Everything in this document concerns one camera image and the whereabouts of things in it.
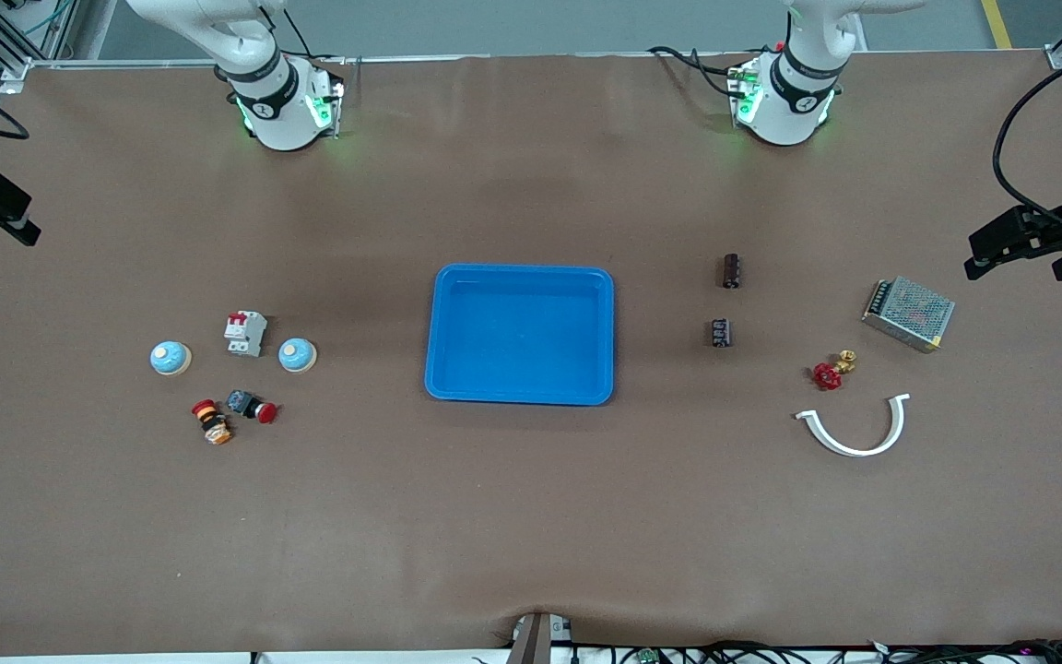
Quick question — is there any blue call bell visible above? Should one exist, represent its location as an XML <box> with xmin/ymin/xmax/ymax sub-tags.
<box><xmin>277</xmin><ymin>338</ymin><xmax>318</xmax><ymax>374</ymax></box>
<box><xmin>149</xmin><ymin>340</ymin><xmax>192</xmax><ymax>377</ymax></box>

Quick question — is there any blue plastic tray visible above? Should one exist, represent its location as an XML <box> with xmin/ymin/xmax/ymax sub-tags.
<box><xmin>424</xmin><ymin>264</ymin><xmax>616</xmax><ymax>407</ymax></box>

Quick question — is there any metal mesh power supply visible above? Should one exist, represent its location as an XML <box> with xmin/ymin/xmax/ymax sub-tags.
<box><xmin>861</xmin><ymin>276</ymin><xmax>957</xmax><ymax>354</ymax></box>

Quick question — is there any white curved plastic clip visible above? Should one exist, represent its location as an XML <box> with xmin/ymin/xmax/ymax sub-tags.
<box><xmin>794</xmin><ymin>393</ymin><xmax>912</xmax><ymax>458</ymax></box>

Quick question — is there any white red circuit breaker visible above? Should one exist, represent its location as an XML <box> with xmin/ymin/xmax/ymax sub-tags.
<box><xmin>223</xmin><ymin>311</ymin><xmax>268</xmax><ymax>358</ymax></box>

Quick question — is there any orange red push button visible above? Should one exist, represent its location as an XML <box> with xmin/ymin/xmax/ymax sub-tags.
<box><xmin>191</xmin><ymin>399</ymin><xmax>234</xmax><ymax>446</ymax></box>

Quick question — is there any red emergency stop button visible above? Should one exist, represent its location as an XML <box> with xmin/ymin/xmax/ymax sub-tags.
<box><xmin>225</xmin><ymin>389</ymin><xmax>278</xmax><ymax>425</ymax></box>

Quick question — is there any brown table mat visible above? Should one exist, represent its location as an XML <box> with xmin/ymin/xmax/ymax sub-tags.
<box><xmin>0</xmin><ymin>51</ymin><xmax>1062</xmax><ymax>658</ymax></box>

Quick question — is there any red handle brass valve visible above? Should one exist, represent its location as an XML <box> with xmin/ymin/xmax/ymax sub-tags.
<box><xmin>812</xmin><ymin>350</ymin><xmax>858</xmax><ymax>391</ymax></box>

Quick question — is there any black arm base cable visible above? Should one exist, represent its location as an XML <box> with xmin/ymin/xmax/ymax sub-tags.
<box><xmin>647</xmin><ymin>44</ymin><xmax>749</xmax><ymax>101</ymax></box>

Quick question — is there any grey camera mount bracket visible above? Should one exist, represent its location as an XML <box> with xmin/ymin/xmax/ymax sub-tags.
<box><xmin>505</xmin><ymin>611</ymin><xmax>576</xmax><ymax>664</ymax></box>

